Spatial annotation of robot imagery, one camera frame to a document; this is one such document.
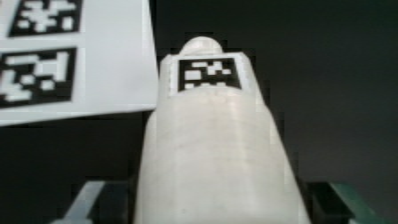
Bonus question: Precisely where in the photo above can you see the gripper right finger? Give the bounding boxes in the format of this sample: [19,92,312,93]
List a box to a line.
[307,182,389,224]

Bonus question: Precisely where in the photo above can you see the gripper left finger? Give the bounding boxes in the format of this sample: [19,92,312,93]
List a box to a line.
[51,180,131,224]

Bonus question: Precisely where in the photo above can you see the white cylindrical table leg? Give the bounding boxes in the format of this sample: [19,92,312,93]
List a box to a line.
[133,36,311,224]

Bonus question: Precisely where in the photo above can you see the white marker tag sheet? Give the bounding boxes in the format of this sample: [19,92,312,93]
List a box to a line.
[0,0,158,127]

